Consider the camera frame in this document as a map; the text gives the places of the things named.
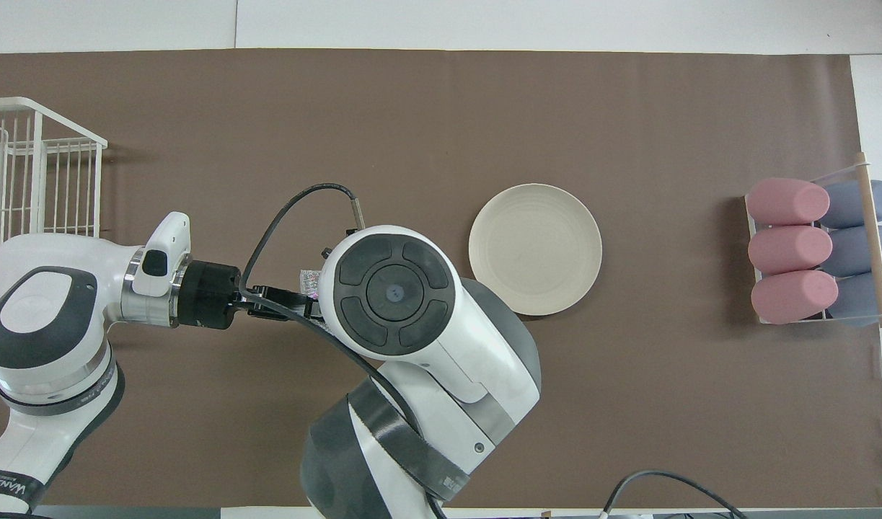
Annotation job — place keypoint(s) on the brown table mat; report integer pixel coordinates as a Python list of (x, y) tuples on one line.
[(628, 404)]

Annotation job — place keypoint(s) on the cup holder with wooden rod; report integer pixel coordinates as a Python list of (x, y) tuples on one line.
[(877, 288)]

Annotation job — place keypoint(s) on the blue plastic cup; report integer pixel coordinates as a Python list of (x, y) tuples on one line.
[(852, 251), (855, 297), (848, 204)]

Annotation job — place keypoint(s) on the cream round plate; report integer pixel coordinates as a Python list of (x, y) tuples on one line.
[(535, 249)]

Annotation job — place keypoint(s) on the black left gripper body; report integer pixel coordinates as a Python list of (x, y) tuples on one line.
[(206, 295)]

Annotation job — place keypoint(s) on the small clear plastic bag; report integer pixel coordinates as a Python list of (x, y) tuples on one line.
[(311, 281)]

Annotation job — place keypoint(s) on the pink plastic cup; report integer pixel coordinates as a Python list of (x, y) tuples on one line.
[(783, 201), (787, 249), (790, 297)]

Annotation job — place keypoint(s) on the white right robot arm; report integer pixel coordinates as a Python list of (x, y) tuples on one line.
[(440, 346)]

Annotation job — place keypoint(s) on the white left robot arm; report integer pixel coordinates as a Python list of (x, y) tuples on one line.
[(44, 317)]

